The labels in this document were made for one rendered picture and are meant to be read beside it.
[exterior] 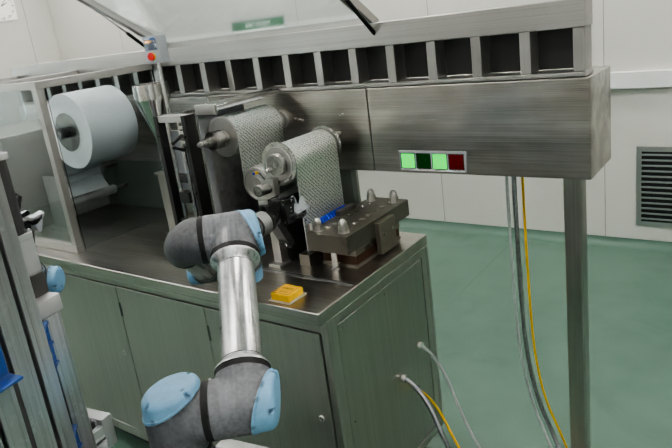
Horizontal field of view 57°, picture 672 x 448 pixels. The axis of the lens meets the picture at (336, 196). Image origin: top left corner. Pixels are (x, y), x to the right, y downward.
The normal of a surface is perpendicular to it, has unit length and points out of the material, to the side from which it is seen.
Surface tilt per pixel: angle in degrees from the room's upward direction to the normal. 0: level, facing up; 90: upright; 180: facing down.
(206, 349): 90
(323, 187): 90
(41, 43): 90
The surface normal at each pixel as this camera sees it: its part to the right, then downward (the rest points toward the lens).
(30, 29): 0.81, 0.06
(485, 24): -0.57, 0.29
